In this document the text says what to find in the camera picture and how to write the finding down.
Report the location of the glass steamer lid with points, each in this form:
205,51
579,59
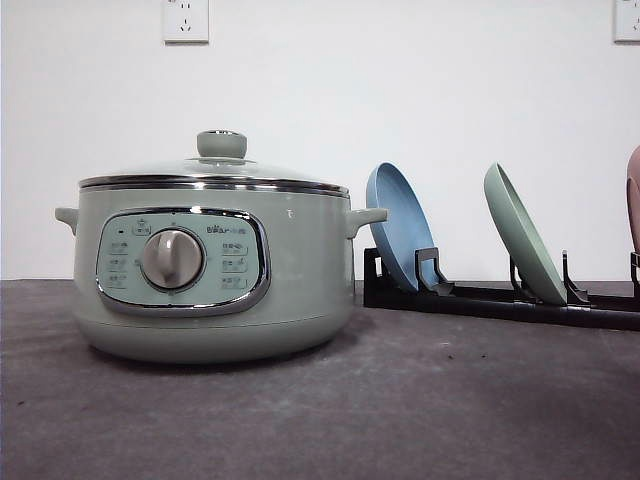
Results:
221,165

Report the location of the green plate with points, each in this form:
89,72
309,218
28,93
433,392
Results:
523,239

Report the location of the blue plate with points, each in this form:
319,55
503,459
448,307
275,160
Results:
407,227

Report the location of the black plate rack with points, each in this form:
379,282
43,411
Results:
436,292

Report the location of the green electric steamer pot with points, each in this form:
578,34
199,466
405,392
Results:
213,276

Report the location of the pink plate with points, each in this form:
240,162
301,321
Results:
633,197

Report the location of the dark grey table mat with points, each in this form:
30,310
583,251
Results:
405,394

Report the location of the white wall socket left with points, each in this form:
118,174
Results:
185,23

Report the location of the white wall socket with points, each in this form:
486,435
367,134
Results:
627,20
185,23

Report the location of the white wall socket right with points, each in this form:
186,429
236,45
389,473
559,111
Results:
627,20

